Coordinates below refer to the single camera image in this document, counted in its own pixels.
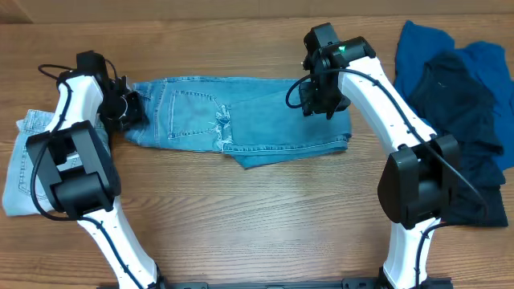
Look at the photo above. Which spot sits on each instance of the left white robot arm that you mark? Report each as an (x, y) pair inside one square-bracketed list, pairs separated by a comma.
[(95, 205)]

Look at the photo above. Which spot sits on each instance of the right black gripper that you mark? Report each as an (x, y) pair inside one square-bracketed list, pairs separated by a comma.
[(321, 103)]

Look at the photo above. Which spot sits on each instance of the blue t-shirt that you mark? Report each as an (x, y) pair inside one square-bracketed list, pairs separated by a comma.
[(486, 63)]

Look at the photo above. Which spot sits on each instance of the dark navy garment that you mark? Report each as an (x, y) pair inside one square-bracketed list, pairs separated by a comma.
[(454, 103)]

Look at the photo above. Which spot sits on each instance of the medium blue denim jeans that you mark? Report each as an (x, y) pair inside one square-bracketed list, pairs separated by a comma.
[(243, 117)]

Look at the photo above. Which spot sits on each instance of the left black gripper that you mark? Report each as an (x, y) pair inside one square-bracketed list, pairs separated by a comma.
[(134, 115)]

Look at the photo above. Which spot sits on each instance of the light blue folded jeans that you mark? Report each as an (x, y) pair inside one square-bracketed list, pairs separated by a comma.
[(16, 200)]

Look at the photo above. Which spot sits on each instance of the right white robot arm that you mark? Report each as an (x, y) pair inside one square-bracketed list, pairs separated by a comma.
[(419, 180)]

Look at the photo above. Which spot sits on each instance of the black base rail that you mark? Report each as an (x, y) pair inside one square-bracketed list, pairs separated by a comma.
[(273, 285)]

